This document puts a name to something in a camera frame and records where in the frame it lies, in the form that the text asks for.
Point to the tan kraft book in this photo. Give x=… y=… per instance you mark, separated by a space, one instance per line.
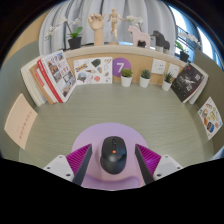
x=37 y=85

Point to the white illustrated cover book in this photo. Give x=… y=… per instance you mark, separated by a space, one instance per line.
x=60 y=73

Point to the small succulent in white pot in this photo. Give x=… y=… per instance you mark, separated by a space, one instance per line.
x=126 y=81
x=166 y=86
x=144 y=82

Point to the black cover book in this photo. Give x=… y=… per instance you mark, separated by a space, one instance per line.
x=190 y=81

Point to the wooden desk back board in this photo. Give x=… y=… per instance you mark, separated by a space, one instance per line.
x=141 y=63

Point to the beige book with red text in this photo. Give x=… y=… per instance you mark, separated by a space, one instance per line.
x=20 y=121

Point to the white wall socket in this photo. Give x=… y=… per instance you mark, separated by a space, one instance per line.
x=173 y=70
x=158 y=66

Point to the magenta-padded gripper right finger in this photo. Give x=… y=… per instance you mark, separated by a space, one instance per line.
x=167 y=165

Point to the wooden artist mannequin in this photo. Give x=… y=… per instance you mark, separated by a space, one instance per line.
x=114 y=23

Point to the window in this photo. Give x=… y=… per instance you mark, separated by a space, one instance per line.
x=206 y=43

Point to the green desk divider panel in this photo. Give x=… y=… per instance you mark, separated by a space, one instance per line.
x=210 y=80
x=13 y=76

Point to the thin white and red book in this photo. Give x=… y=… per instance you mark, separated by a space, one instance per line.
x=41 y=83

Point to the black wooden horse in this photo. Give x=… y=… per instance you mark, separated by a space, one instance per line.
x=160 y=40

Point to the purple round number sign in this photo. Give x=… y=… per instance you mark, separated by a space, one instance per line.
x=120 y=67

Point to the white orchid in black pot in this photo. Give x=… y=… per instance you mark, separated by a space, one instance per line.
x=75 y=43
x=184 y=56

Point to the red spine book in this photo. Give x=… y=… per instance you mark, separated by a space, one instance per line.
x=46 y=78

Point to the white orchid plant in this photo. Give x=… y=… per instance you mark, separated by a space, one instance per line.
x=135 y=19

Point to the purple mouse pad with wrist rest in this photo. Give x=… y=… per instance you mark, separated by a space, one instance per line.
x=100 y=131

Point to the colourful sticker card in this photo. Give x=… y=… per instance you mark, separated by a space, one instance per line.
x=210 y=118

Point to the black computer mouse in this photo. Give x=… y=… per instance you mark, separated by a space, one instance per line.
x=113 y=156

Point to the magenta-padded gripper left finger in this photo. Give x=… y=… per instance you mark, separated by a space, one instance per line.
x=58 y=166

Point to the grey white curtain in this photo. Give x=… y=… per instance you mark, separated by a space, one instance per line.
x=83 y=6

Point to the pink wooden horse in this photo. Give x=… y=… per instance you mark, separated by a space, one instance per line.
x=138 y=36

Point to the white sticker sheet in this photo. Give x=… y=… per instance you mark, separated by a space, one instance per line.
x=92 y=70

